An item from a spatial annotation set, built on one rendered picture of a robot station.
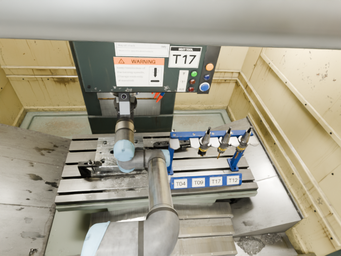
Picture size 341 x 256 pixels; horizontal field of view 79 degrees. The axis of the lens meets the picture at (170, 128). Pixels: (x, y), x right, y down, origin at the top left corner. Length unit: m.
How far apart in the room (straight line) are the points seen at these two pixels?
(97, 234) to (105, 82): 0.45
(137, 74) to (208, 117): 1.61
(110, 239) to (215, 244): 0.95
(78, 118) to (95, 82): 1.50
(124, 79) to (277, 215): 1.24
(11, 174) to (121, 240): 1.29
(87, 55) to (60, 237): 1.17
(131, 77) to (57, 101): 1.57
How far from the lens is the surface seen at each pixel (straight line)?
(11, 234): 1.60
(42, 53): 1.97
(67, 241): 1.56
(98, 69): 0.72
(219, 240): 1.46
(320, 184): 1.39
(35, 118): 2.36
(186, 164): 1.40
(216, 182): 1.34
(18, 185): 1.72
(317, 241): 1.53
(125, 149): 0.77
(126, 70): 0.71
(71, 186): 1.38
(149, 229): 0.57
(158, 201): 0.66
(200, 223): 1.42
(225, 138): 1.12
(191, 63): 0.71
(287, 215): 1.56
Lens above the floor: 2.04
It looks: 45 degrees down
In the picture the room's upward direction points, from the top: 7 degrees clockwise
